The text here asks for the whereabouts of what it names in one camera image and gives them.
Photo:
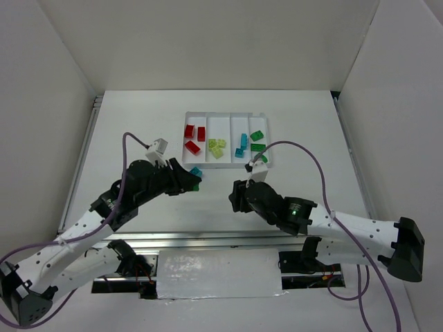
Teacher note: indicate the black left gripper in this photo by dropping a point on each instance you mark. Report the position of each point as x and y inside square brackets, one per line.
[174, 176]

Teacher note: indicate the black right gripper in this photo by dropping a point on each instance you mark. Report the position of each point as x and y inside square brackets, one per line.
[237, 196]

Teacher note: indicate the blue oval lego block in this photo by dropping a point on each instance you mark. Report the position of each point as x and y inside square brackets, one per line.
[196, 171]

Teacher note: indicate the red sloped lego brick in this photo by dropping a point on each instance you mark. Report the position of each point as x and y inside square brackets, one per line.
[193, 148]

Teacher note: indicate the lime sloped lego brick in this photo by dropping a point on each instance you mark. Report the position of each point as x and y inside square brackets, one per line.
[212, 143]

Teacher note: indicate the small blue lego brick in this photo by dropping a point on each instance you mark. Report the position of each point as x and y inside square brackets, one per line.
[239, 153]

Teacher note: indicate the red flower cylinder lego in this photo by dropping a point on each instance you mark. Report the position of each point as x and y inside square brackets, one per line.
[189, 131]

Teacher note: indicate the green long lego plate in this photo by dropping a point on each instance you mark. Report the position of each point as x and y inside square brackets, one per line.
[257, 147]

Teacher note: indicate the red studded lego brick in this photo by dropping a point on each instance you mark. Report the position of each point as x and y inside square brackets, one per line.
[201, 134]

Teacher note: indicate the blue long lego brick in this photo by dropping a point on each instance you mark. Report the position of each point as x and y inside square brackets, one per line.
[244, 141]

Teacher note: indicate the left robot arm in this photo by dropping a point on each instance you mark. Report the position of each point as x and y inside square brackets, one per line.
[30, 287]

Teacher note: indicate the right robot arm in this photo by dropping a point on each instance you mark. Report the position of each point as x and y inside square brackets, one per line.
[336, 238]

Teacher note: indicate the white four-compartment tray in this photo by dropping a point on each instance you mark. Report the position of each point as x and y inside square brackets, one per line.
[227, 126]

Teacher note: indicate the white tape sheet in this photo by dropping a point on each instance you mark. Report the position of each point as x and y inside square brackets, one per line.
[205, 274]

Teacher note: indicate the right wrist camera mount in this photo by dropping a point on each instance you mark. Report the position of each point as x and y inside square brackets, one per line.
[257, 171]

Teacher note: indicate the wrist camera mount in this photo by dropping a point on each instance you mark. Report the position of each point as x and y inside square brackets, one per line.
[257, 171]
[155, 152]

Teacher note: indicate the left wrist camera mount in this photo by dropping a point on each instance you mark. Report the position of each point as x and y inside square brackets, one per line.
[155, 152]

